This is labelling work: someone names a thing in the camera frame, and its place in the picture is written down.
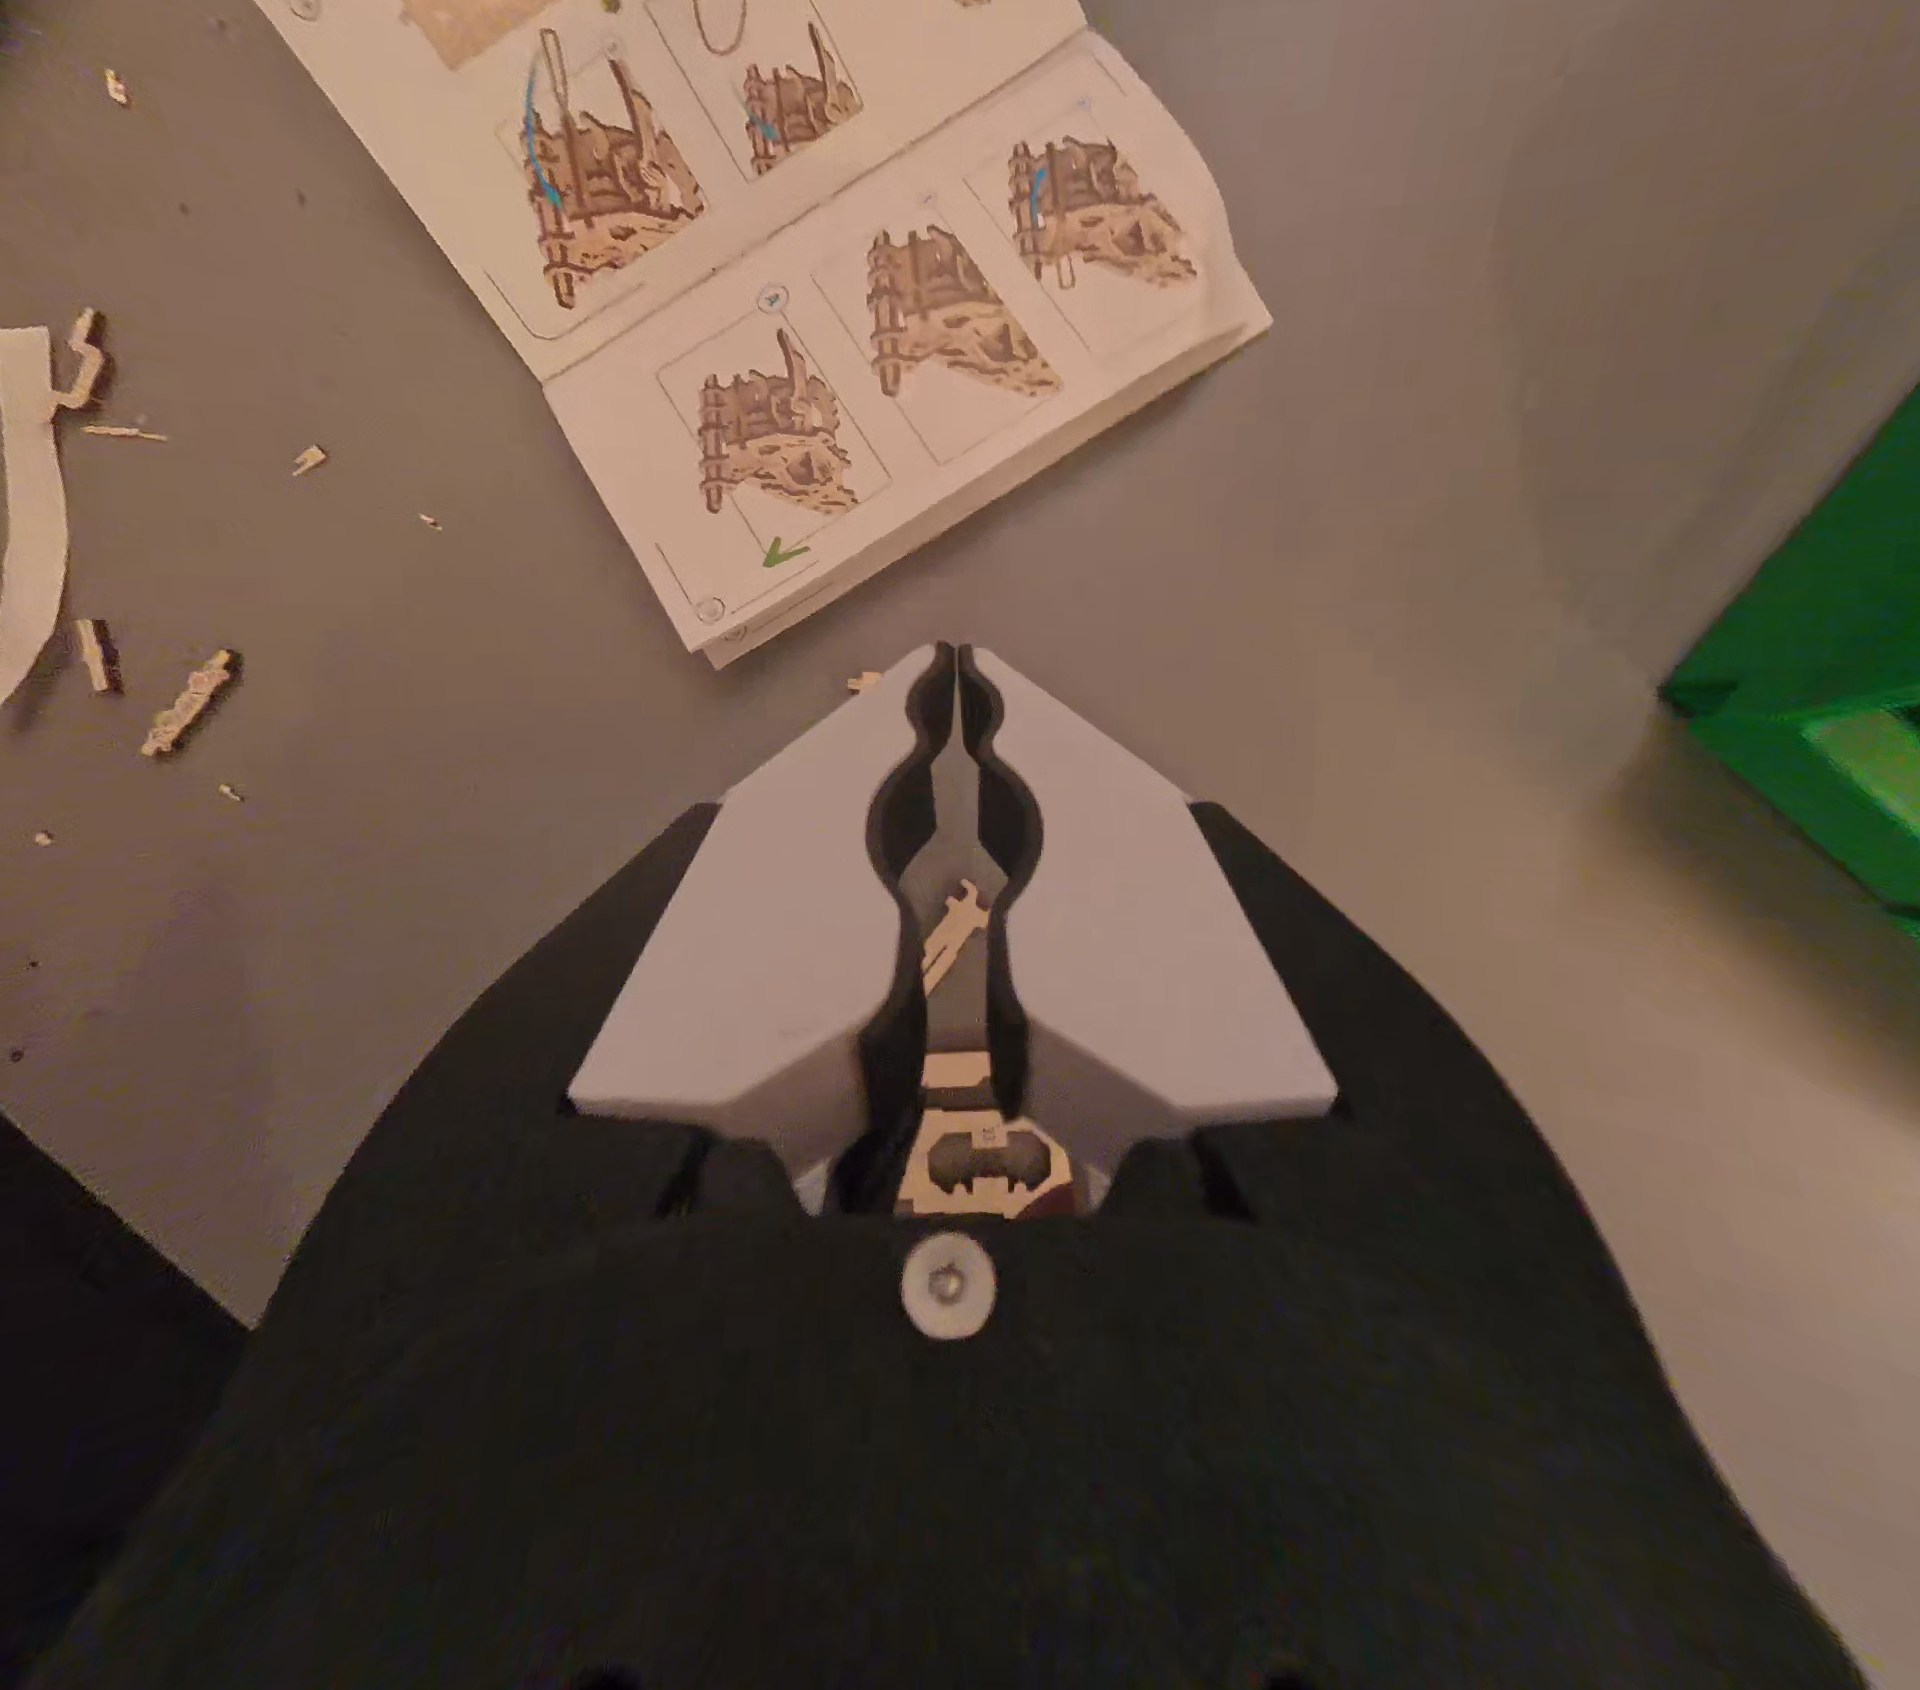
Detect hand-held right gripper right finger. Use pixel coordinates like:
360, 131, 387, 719
960, 646, 1336, 1189

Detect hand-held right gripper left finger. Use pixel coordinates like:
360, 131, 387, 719
567, 643, 952, 1215

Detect notched wooden connector piece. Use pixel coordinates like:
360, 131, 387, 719
919, 879, 992, 994

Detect wooden parts sheet round holes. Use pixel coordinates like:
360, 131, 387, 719
893, 1052, 1074, 1218

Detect green plastic bin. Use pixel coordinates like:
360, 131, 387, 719
1656, 384, 1920, 941

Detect small notched wooden bar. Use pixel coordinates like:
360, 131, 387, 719
142, 650, 240, 760

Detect white paper strip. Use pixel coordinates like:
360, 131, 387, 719
0, 330, 72, 705

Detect zigzag wooden piece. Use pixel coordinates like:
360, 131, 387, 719
52, 310, 116, 420

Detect illustrated instruction booklet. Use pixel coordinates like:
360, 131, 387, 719
243, 0, 1277, 672

